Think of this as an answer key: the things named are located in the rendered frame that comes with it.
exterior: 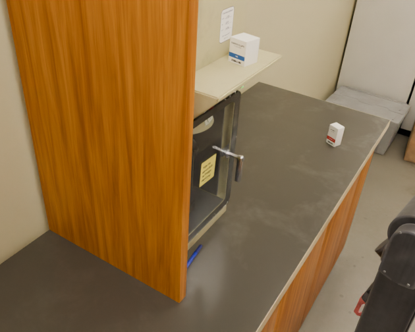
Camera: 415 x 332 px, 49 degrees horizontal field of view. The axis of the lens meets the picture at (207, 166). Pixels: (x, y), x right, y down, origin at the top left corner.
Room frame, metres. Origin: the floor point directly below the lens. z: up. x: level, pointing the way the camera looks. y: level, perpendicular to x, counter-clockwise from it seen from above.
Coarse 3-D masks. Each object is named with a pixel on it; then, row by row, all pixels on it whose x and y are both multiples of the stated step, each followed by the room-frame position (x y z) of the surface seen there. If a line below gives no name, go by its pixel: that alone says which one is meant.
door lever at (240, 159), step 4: (228, 152) 1.11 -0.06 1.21; (228, 156) 1.11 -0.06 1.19; (232, 156) 1.10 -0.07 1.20; (236, 156) 1.10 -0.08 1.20; (240, 156) 1.09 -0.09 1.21; (240, 160) 1.08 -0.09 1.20; (236, 164) 1.09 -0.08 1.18; (240, 164) 1.08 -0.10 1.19; (236, 168) 1.09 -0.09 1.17; (240, 168) 1.08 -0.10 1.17; (236, 172) 1.09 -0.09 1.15; (240, 172) 1.09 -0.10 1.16; (236, 176) 1.09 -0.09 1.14; (240, 176) 1.09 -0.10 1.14; (236, 180) 1.09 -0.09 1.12
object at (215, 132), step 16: (240, 96) 1.15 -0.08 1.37; (208, 112) 1.01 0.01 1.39; (224, 112) 1.08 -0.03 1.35; (208, 128) 1.01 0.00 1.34; (224, 128) 1.08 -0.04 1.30; (192, 144) 0.95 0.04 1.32; (208, 144) 1.01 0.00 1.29; (224, 144) 1.09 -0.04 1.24; (192, 160) 0.95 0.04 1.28; (224, 160) 1.10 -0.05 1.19; (192, 176) 0.95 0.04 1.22; (224, 176) 1.11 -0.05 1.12; (192, 192) 0.96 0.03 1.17; (208, 192) 1.03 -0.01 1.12; (224, 192) 1.12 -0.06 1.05; (192, 208) 0.96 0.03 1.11; (208, 208) 1.04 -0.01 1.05; (192, 224) 0.96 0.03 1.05
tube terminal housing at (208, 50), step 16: (208, 0) 1.00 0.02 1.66; (224, 0) 1.06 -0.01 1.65; (240, 0) 1.13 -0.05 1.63; (208, 16) 1.01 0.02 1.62; (240, 16) 1.14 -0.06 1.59; (208, 32) 1.01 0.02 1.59; (240, 32) 1.15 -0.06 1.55; (208, 48) 1.01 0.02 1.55; (224, 48) 1.08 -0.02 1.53; (208, 64) 1.02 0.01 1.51; (224, 208) 1.15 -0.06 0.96; (208, 224) 1.07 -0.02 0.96; (192, 240) 0.99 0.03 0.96
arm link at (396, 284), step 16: (400, 240) 0.34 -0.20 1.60; (384, 256) 0.35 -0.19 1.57; (400, 256) 0.34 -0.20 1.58; (384, 272) 0.34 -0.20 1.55; (400, 272) 0.33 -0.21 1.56; (384, 288) 0.37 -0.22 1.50; (400, 288) 0.35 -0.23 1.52; (368, 304) 0.37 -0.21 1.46; (384, 304) 0.36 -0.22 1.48; (400, 304) 0.35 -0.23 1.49; (368, 320) 0.37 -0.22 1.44; (384, 320) 0.36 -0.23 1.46; (400, 320) 0.35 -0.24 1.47
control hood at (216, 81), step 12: (216, 60) 1.04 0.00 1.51; (228, 60) 1.05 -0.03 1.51; (264, 60) 1.06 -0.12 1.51; (276, 60) 1.08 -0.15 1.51; (204, 72) 0.96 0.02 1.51; (216, 72) 0.96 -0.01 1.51; (228, 72) 0.97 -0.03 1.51; (240, 72) 0.97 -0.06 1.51; (252, 72) 0.98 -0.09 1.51; (204, 84) 0.89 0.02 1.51; (216, 84) 0.90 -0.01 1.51; (228, 84) 0.90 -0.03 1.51; (240, 84) 0.92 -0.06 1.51; (204, 96) 0.85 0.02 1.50; (216, 96) 0.84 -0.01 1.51; (204, 108) 0.85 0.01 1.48
